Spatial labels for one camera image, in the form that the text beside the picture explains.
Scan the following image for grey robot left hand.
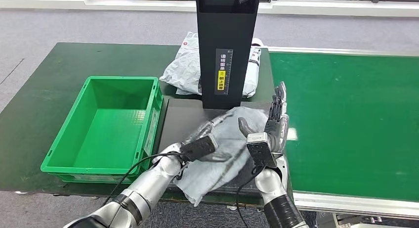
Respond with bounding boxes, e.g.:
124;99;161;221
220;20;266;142
182;112;235;163

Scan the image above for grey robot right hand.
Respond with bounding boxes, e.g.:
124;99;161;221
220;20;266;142
238;82;291;156

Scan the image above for grey parcel with red print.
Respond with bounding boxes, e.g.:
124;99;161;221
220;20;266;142
175;106;272;208

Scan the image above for crumpled grey parcel bag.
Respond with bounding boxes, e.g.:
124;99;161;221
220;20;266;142
159;31;261;99

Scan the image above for green conveyor belt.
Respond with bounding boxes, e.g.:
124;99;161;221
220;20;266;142
269;51;419;203

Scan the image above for black inbound scanner machine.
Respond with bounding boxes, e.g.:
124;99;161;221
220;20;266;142
157;0;292;202

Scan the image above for black and yellow label strip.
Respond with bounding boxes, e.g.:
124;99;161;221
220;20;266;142
214;48;234;96

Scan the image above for green plastic crate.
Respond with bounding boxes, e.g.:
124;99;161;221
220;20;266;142
41;76;164;184

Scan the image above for dark green table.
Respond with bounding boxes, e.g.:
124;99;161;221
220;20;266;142
0;42;294;210

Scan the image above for white window sill ledge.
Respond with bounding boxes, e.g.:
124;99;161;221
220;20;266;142
0;0;419;17

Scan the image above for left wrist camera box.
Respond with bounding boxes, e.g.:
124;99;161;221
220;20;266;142
180;135;219;162

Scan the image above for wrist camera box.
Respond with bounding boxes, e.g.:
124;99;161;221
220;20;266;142
180;135;219;162
246;132;278;169

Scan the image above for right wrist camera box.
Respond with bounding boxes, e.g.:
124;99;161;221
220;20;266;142
246;132;278;169

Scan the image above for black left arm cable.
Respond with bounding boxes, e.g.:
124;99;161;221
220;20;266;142
101;152;185;208

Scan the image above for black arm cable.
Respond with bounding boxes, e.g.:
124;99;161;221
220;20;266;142
235;166;266;228
101;152;185;208

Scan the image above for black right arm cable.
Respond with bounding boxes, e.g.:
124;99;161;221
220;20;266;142
235;166;266;228

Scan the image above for aluminium conveyor frame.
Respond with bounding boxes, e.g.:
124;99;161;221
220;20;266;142
265;46;419;221

